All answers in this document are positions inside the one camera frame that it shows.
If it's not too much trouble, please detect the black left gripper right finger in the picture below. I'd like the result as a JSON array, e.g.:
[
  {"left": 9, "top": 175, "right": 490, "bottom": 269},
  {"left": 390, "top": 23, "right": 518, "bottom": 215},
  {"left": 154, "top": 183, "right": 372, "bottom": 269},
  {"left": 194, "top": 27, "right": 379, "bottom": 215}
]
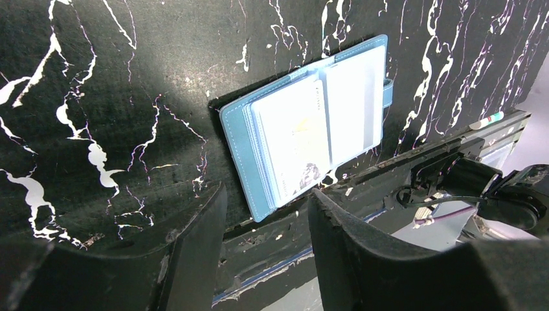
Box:
[{"left": 308, "top": 190, "right": 548, "bottom": 310}]

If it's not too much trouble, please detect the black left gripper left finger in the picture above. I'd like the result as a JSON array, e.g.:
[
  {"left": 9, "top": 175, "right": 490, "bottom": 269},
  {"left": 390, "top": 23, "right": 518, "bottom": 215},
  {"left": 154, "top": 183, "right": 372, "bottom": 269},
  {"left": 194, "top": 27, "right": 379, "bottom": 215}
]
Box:
[{"left": 1, "top": 183, "right": 228, "bottom": 310}]

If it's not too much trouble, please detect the blue leather card holder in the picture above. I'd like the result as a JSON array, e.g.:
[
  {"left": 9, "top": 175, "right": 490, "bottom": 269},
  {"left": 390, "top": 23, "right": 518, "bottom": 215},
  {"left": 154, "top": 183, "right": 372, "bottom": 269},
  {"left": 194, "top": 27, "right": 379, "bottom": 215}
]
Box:
[{"left": 219, "top": 34, "right": 393, "bottom": 222}]

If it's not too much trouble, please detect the white card yellow logo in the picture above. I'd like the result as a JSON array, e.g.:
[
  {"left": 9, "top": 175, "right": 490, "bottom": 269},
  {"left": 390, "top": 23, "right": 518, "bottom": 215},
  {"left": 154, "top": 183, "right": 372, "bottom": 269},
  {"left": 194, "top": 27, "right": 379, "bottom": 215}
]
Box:
[{"left": 251, "top": 77, "right": 331, "bottom": 207}]

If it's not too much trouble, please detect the green marker pen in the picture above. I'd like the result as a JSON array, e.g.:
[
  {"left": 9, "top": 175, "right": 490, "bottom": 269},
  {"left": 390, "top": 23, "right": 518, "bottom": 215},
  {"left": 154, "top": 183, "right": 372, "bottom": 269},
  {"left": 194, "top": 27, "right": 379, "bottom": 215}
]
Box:
[{"left": 469, "top": 111, "right": 504, "bottom": 130}]

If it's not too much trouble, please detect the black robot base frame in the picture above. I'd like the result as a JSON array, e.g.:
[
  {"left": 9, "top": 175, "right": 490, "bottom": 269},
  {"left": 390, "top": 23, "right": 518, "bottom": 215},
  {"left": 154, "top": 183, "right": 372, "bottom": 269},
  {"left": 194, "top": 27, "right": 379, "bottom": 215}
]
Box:
[{"left": 212, "top": 109, "right": 532, "bottom": 310}]

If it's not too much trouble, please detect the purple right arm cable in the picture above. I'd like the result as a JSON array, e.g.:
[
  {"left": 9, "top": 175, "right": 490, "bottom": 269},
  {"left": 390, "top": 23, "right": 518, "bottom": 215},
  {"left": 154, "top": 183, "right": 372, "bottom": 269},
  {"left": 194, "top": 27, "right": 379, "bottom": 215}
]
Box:
[{"left": 414, "top": 205, "right": 477, "bottom": 227}]

